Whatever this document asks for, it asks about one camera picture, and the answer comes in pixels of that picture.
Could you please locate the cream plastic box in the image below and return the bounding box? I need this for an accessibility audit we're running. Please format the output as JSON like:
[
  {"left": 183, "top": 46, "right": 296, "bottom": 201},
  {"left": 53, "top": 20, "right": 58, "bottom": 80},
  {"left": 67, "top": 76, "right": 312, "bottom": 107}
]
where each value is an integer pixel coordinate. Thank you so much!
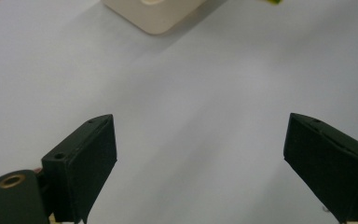
[{"left": 100, "top": 0, "right": 208, "bottom": 35}]

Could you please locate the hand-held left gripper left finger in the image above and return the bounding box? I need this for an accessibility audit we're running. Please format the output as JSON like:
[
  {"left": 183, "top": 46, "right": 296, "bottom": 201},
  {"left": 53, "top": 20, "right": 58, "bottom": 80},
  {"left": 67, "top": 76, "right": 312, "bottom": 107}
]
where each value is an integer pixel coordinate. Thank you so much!
[{"left": 41, "top": 113, "right": 118, "bottom": 224}]

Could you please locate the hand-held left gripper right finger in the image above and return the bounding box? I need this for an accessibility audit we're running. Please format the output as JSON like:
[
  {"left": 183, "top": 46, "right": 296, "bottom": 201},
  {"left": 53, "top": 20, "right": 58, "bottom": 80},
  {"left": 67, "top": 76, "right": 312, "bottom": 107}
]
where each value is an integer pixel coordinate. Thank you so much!
[{"left": 282, "top": 112, "right": 358, "bottom": 224}]

